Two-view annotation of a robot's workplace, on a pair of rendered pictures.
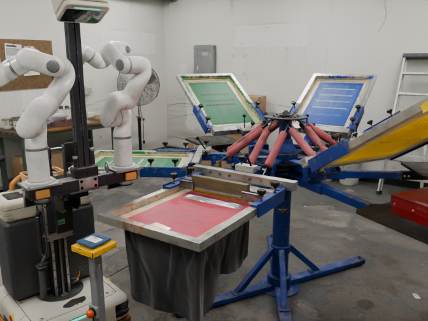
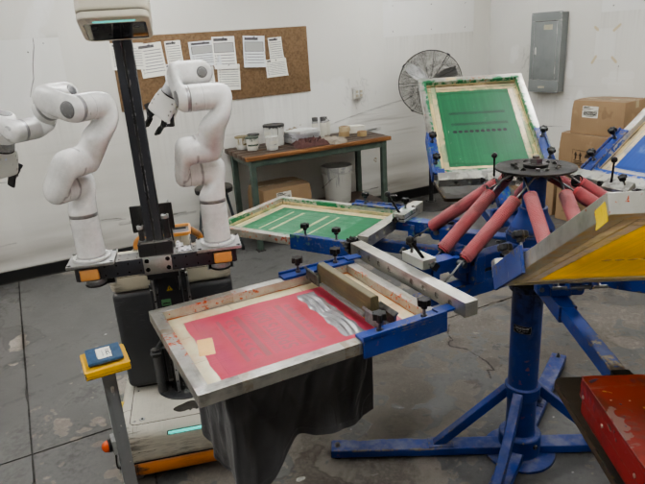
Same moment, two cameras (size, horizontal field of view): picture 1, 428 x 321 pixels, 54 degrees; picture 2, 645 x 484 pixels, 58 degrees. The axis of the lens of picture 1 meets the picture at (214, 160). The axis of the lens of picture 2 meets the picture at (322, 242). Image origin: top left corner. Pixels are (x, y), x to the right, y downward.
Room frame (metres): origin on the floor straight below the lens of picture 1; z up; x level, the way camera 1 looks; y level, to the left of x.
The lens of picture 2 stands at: (0.59, -0.87, 1.82)
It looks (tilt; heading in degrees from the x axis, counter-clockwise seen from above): 19 degrees down; 30
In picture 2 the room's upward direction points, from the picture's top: 4 degrees counter-clockwise
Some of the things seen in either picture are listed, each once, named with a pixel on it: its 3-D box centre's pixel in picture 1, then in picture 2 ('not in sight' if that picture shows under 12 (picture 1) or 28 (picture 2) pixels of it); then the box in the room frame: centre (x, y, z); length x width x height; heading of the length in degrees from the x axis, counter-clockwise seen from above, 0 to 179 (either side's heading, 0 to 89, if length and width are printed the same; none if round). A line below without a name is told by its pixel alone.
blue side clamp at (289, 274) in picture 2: (182, 184); (317, 273); (2.36, 0.18, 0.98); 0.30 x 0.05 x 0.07; 147
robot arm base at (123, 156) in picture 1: (121, 151); (215, 220); (2.17, 0.49, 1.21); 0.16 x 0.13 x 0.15; 42
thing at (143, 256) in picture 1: (160, 271); (213, 409); (1.76, 0.24, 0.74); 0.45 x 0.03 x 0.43; 57
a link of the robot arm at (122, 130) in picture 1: (120, 122); (207, 179); (2.15, 0.49, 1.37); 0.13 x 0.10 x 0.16; 144
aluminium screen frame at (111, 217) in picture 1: (197, 205); (291, 318); (2.01, 0.08, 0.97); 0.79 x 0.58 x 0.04; 147
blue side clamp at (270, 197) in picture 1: (268, 201); (402, 330); (2.05, -0.28, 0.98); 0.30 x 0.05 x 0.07; 147
